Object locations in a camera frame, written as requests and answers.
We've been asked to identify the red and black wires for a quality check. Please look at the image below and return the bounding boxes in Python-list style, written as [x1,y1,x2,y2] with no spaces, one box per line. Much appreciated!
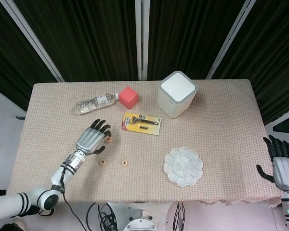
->
[173,201,186,231]

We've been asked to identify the clear plastic water bottle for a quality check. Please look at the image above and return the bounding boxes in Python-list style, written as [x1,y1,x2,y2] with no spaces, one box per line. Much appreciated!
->
[75,92,119,115]

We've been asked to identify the black curtain panel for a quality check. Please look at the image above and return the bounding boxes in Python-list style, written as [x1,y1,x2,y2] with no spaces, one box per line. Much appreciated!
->
[211,0,289,126]
[147,0,248,80]
[0,0,57,114]
[13,0,138,81]

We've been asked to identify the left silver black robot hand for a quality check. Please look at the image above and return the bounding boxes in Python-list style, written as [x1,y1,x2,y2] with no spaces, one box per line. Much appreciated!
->
[76,119,112,154]

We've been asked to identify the red foam cube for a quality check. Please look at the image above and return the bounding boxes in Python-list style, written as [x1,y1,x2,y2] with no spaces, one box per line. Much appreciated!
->
[118,86,139,111]

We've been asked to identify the white bin with grey rim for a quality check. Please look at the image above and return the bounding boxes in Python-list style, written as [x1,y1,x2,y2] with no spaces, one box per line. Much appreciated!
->
[158,70,198,119]

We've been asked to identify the black cable bundle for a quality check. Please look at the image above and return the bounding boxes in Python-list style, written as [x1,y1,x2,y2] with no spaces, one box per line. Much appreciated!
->
[86,202,120,231]

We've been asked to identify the pink woven tablecloth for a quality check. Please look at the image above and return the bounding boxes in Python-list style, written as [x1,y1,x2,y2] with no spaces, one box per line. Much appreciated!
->
[4,78,285,207]

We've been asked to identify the dark computer monitor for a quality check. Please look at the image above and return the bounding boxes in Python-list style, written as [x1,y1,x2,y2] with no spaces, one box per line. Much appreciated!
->
[272,113,289,133]

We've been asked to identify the razor in yellow blister pack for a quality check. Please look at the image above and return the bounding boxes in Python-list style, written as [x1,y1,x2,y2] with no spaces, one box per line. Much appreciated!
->
[121,112,163,136]

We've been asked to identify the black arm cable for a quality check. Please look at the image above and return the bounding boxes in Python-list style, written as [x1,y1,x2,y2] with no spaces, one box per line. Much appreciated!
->
[59,160,87,231]

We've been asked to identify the silver robot base column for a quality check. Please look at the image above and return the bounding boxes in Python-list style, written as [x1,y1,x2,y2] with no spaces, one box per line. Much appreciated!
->
[105,201,171,231]

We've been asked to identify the white metal frame post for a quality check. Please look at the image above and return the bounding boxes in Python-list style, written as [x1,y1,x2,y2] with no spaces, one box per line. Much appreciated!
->
[0,0,65,82]
[134,0,150,81]
[206,0,257,80]

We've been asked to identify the white flower-shaped paint palette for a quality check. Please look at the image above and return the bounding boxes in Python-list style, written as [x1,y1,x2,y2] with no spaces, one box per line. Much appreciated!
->
[163,146,204,187]

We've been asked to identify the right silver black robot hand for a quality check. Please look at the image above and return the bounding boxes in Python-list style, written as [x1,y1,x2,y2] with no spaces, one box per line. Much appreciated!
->
[256,135,289,191]

